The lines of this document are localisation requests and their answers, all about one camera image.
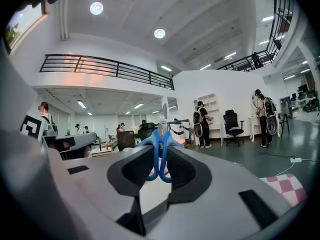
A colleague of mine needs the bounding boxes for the white and black chair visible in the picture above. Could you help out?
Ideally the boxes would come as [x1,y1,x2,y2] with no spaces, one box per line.
[167,118,193,141]

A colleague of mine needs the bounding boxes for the pink checkered tablecloth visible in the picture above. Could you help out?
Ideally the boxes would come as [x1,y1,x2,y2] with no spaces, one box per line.
[259,173,308,208]

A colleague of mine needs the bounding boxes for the black office chair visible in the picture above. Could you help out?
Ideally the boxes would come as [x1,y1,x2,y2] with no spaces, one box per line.
[116,130,136,152]
[137,122,158,142]
[223,109,245,147]

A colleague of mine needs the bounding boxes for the white power cable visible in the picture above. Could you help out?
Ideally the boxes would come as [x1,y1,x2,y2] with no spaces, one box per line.
[274,162,294,177]

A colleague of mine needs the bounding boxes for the black power cable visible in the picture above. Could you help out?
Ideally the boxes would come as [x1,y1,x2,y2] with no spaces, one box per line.
[259,151,292,160]

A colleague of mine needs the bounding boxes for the black balcony railing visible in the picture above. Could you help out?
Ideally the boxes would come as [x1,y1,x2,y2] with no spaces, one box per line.
[39,54,175,91]
[217,0,294,72]

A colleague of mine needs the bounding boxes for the window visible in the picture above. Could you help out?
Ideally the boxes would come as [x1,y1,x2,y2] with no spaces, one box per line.
[3,2,48,54]

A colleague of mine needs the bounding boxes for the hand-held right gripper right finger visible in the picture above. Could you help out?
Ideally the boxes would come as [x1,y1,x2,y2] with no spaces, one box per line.
[143,145,301,237]

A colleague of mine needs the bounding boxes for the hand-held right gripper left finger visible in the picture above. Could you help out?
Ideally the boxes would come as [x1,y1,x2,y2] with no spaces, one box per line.
[48,145,156,236]

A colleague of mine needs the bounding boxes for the white side table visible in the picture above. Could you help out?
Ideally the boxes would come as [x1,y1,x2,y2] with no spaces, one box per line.
[248,116,263,143]

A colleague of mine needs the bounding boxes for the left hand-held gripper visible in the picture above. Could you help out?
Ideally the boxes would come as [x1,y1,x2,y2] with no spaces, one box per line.
[19,114,98,153]

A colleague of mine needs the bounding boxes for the white bookshelf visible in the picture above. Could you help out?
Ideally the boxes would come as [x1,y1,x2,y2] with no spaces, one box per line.
[193,92,223,146]

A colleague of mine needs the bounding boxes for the blue-handled scissors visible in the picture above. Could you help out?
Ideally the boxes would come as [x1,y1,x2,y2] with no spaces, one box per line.
[137,103,184,184]

